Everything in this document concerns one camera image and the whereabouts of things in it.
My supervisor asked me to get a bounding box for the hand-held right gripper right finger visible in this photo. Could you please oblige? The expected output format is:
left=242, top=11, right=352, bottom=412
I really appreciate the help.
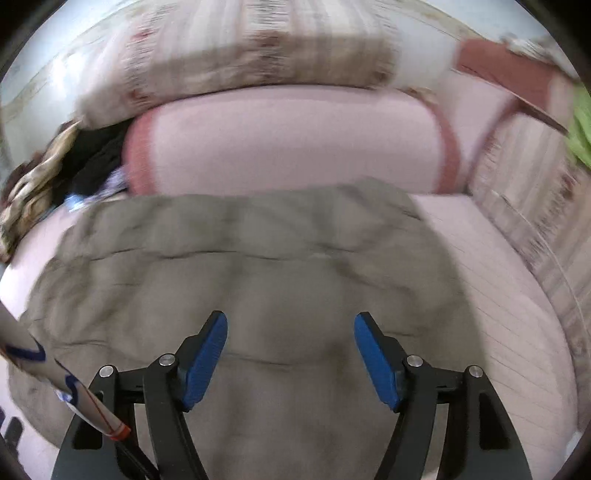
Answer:
left=354, top=312, right=532, bottom=480

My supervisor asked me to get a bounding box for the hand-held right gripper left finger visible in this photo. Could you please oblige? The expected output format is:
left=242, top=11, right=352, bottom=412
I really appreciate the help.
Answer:
left=51, top=311, right=228, bottom=480

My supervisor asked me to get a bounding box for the olive hooded puffer jacket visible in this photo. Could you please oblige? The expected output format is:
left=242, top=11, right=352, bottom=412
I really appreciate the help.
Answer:
left=9, top=178, right=467, bottom=480

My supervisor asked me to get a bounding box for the white printed tube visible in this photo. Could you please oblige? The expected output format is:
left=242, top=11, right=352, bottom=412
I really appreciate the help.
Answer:
left=0, top=302, right=131, bottom=439

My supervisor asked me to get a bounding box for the pink quilted bed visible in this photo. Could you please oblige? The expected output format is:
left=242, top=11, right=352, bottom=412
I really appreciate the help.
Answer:
left=0, top=191, right=583, bottom=480

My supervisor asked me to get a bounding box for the black cloth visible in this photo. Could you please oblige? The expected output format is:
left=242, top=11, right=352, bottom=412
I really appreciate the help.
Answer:
left=51, top=124, right=134, bottom=204

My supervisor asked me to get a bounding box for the striped floral side cushion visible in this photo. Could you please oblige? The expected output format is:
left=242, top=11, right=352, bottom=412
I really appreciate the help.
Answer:
left=466, top=113, right=591, bottom=361

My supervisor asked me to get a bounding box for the pink headboard cushion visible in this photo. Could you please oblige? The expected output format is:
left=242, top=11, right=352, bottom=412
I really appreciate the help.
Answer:
left=122, top=85, right=462, bottom=197

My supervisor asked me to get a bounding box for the green cloth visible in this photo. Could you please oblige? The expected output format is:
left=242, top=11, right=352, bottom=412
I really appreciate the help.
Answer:
left=566, top=88, right=591, bottom=167

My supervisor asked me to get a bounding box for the striped floral folded quilt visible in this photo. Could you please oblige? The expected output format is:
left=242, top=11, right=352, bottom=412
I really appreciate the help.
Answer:
left=76, top=0, right=402, bottom=127

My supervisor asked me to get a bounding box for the dark red cushion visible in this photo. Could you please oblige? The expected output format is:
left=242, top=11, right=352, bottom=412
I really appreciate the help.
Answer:
left=455, top=39, right=561, bottom=93

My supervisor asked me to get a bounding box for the white floral cloth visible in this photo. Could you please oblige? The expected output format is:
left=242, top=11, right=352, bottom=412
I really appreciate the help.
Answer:
left=501, top=34, right=568, bottom=65

